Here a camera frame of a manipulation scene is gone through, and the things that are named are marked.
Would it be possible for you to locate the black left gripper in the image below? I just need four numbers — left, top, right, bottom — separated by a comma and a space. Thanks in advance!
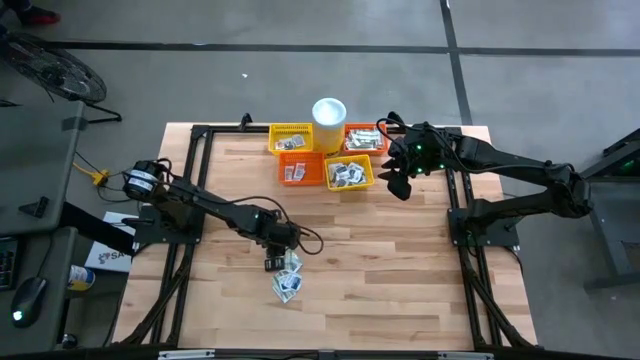
260, 233, 292, 273

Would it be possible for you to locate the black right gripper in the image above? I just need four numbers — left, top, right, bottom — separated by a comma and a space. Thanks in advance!
377, 124, 454, 182

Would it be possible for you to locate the orange plastic basket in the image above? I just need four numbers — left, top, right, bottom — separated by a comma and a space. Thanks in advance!
342, 122, 390, 158
277, 151, 327, 187

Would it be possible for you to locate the yellow plastic basket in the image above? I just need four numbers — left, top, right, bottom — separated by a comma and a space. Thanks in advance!
268, 122, 315, 157
324, 153, 376, 193

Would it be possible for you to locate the yellow canister white lid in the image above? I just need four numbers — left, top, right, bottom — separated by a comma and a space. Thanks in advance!
311, 97, 348, 154

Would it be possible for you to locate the white cardboard box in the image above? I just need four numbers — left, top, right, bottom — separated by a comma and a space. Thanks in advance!
83, 209, 137, 274

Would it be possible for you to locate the white yellow blue can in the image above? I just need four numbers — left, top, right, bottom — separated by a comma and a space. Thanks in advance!
67, 264, 96, 292

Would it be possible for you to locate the grey metal cart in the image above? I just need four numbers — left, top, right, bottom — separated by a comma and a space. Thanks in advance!
579, 127, 640, 292

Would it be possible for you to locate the grey desk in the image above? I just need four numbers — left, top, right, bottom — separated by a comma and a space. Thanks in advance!
0, 227, 79, 354
0, 101, 85, 236

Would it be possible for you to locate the black computer mouse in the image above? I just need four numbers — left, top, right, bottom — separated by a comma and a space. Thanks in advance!
9, 276, 49, 330

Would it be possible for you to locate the black keyboard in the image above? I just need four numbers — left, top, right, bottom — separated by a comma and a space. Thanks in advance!
0, 238, 20, 292

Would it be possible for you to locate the black floor fan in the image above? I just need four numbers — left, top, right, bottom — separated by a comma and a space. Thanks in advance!
0, 32, 123, 125

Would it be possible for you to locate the person's foot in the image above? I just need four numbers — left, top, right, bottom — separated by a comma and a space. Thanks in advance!
14, 3, 62, 27

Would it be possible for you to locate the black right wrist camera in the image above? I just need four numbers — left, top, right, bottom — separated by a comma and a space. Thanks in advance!
387, 172, 414, 202

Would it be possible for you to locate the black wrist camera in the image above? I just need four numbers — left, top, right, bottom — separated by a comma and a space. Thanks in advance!
387, 172, 414, 202
274, 222, 304, 250

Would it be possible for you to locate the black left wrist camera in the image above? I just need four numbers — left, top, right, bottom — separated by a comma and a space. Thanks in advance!
274, 222, 304, 250

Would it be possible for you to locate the black right camera cable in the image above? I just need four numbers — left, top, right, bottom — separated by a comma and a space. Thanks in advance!
375, 117, 404, 151

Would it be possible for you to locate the black camera cable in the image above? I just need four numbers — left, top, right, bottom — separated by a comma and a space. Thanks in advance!
375, 117, 404, 151
234, 195, 325, 256

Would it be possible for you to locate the black left camera cable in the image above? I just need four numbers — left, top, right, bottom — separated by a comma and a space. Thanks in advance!
234, 195, 325, 256

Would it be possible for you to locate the silver metal bracket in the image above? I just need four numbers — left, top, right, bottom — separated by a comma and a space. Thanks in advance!
438, 351, 495, 360
157, 349, 216, 360

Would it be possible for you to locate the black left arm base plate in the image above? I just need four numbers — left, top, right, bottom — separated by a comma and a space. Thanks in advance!
133, 204, 206, 245

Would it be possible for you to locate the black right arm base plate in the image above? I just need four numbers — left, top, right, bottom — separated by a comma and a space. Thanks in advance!
447, 207, 522, 248

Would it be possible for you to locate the black triangular bracket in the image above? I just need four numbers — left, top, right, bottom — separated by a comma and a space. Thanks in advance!
18, 196, 51, 220

